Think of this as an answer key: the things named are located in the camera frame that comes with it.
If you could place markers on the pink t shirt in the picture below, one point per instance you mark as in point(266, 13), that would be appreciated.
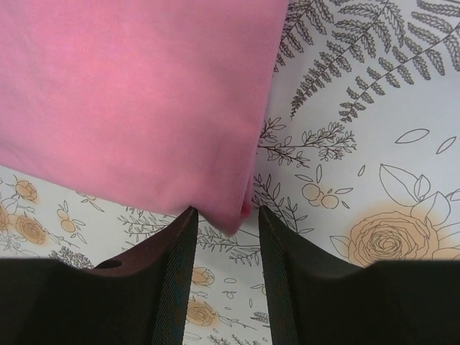
point(152, 104)

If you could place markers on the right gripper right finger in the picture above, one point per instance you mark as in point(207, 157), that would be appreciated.
point(314, 297)

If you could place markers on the floral table cloth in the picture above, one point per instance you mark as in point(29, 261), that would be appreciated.
point(359, 153)

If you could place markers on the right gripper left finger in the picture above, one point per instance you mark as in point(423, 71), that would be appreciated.
point(137, 297)

